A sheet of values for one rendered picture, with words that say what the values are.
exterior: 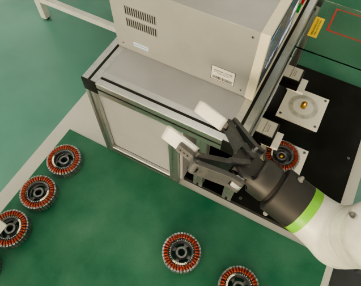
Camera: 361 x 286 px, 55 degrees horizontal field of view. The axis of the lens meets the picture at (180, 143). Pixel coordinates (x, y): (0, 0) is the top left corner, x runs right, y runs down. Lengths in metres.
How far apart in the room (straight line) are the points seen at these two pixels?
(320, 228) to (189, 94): 0.43
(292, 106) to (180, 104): 0.57
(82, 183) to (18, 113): 1.30
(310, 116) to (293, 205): 0.71
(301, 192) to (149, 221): 0.58
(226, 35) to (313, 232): 0.42
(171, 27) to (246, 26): 0.18
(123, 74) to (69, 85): 1.54
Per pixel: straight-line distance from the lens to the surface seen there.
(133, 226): 1.10
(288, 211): 0.63
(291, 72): 1.22
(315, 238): 0.65
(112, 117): 1.03
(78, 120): 1.31
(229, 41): 0.77
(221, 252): 1.07
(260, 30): 0.73
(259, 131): 1.05
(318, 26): 1.18
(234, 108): 0.85
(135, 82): 0.89
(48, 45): 2.74
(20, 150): 2.25
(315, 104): 1.35
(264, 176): 0.63
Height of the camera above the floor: 1.79
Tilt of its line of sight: 60 degrees down
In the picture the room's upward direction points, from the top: straight up
